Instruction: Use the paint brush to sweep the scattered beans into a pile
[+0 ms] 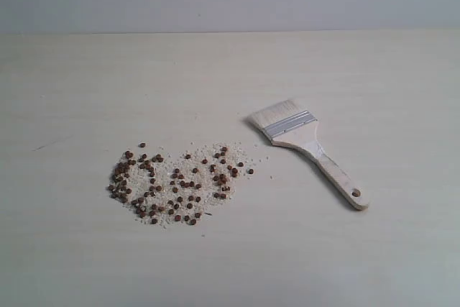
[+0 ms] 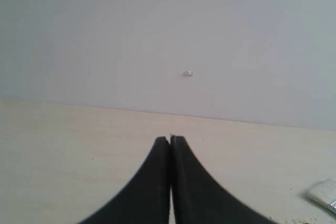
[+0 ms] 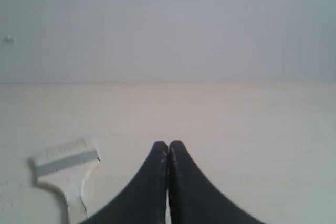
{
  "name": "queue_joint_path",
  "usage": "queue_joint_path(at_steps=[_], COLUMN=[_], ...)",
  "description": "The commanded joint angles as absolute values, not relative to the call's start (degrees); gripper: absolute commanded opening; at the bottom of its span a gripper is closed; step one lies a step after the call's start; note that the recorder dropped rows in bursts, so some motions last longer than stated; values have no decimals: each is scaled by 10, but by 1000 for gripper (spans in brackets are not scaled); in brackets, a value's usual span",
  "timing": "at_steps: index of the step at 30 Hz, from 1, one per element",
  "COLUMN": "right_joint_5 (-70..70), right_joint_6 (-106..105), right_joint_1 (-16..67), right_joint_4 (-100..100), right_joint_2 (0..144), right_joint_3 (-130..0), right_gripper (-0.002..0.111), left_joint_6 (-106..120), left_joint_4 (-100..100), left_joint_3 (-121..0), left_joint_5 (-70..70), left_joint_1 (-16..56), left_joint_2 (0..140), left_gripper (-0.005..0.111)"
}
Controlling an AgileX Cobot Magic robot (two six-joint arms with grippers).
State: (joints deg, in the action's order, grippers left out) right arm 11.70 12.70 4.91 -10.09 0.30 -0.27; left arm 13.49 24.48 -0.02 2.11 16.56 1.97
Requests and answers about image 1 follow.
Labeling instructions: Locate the wooden paint brush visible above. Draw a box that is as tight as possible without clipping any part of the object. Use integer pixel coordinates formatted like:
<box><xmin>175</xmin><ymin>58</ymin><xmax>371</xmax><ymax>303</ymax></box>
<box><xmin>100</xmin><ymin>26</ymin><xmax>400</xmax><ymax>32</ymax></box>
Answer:
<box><xmin>247</xmin><ymin>99</ymin><xmax>369</xmax><ymax>211</ymax></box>

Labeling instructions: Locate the pile of brown pellets and rice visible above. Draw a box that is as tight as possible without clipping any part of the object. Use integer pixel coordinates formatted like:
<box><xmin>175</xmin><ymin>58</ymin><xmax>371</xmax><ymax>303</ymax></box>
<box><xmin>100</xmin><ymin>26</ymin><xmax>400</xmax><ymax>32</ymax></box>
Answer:
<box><xmin>103</xmin><ymin>141</ymin><xmax>272</xmax><ymax>229</ymax></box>

